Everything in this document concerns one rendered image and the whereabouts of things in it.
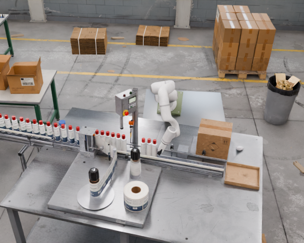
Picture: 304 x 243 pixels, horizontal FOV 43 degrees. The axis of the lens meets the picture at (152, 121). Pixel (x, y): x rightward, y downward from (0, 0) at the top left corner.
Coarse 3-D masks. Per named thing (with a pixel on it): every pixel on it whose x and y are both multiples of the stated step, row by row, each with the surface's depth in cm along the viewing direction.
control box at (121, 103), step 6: (126, 90) 340; (120, 96) 332; (126, 96) 332; (132, 96) 335; (120, 102) 331; (126, 102) 333; (132, 102) 338; (120, 108) 335; (126, 108) 337; (132, 108) 342; (120, 114) 339
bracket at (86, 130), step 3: (84, 126) 351; (81, 129) 347; (84, 129) 347; (87, 129) 347; (90, 129) 347; (93, 129) 348; (96, 129) 348; (81, 132) 344; (84, 132) 344; (87, 132) 344; (90, 132) 344; (93, 132) 344; (90, 135) 341
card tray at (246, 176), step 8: (232, 168) 355; (240, 168) 355; (248, 168) 355; (256, 168) 353; (232, 176) 346; (240, 176) 346; (248, 176) 346; (256, 176) 346; (232, 184) 337; (240, 184) 335; (248, 184) 338; (256, 184) 338
